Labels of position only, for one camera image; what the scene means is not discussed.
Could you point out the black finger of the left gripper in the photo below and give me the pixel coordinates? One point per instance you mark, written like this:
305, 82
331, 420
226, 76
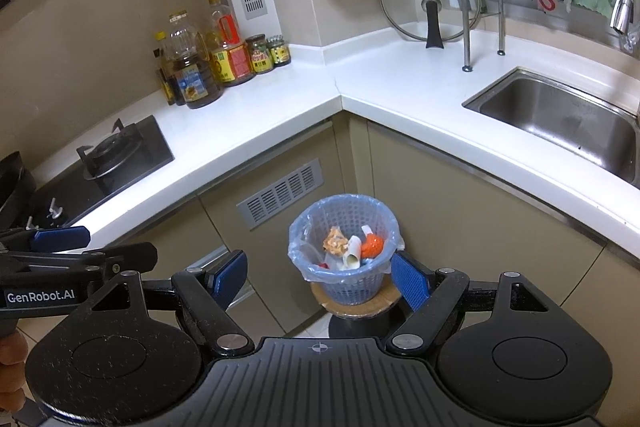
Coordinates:
44, 241
141, 257

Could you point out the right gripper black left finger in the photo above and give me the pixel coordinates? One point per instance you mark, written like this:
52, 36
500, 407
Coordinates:
206, 294

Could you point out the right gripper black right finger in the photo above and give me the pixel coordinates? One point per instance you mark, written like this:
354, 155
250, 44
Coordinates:
436, 302

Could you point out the orange mesh scrubber ball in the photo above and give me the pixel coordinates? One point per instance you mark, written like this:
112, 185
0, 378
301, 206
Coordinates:
372, 246

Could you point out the white paper cup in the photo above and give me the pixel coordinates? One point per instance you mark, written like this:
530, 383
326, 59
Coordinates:
351, 257

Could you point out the orange snack wrapper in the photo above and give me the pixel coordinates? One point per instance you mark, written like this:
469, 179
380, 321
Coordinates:
335, 243

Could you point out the blue plastic trash basket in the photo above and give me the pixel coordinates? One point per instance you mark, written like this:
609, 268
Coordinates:
350, 251

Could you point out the clear trash bag liner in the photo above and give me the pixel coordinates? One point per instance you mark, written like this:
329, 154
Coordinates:
305, 246

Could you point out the chrome kitchen faucet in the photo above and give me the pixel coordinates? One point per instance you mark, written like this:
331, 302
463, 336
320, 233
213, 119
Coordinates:
623, 23

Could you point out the person's left hand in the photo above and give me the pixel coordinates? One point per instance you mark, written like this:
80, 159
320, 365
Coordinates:
13, 355

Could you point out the round wooden stool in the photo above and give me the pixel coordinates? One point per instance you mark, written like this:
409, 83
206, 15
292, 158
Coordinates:
375, 318

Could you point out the black gas stove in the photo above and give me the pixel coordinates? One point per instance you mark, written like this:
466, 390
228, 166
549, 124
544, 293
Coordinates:
124, 157

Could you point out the cabinet vent grille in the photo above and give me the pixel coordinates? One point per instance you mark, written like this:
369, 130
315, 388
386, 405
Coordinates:
281, 194

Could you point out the dark soy sauce bottle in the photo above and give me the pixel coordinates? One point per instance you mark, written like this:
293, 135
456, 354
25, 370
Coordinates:
190, 60

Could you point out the tall yellow-cap oil bottle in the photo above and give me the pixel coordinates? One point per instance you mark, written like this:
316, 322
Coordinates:
158, 52

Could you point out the stainless steel sink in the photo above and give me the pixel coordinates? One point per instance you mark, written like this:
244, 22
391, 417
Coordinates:
579, 122

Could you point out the yellow bean sauce jar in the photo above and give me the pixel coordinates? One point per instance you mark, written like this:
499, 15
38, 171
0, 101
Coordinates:
260, 56

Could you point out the checkered lid sauce jar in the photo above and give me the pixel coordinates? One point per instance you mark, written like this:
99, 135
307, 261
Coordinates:
279, 51

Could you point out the cooking oil bottle red handle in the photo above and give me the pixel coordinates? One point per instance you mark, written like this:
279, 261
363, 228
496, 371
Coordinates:
228, 53

